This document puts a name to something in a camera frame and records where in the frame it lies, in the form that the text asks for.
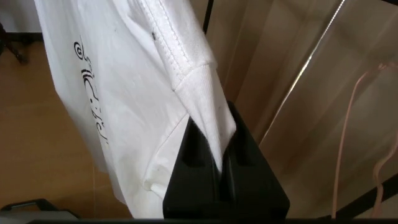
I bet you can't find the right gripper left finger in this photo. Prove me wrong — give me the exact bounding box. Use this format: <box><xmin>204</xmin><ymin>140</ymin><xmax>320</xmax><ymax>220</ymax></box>
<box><xmin>162</xmin><ymin>116</ymin><xmax>223</xmax><ymax>218</ymax></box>

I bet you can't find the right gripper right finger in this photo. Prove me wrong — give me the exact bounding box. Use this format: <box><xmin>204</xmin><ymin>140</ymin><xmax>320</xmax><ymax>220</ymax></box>
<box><xmin>221</xmin><ymin>101</ymin><xmax>290</xmax><ymax>218</ymax></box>

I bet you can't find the white printed t-shirt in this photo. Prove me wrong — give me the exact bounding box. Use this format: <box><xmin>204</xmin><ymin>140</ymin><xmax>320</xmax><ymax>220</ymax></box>
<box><xmin>34</xmin><ymin>0</ymin><xmax>237</xmax><ymax>218</ymax></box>

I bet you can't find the pink clothes hanger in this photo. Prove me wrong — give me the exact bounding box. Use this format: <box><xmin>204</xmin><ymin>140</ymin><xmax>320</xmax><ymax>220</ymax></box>
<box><xmin>331</xmin><ymin>62</ymin><xmax>398</xmax><ymax>218</ymax></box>

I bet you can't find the black clothes rack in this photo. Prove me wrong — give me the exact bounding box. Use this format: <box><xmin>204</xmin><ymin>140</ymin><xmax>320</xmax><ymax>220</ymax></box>
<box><xmin>202</xmin><ymin>0</ymin><xmax>398</xmax><ymax>218</ymax></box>

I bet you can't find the beige curtain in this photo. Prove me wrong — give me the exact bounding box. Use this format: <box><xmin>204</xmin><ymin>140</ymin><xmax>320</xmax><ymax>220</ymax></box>
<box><xmin>189</xmin><ymin>0</ymin><xmax>398</xmax><ymax>218</ymax></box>

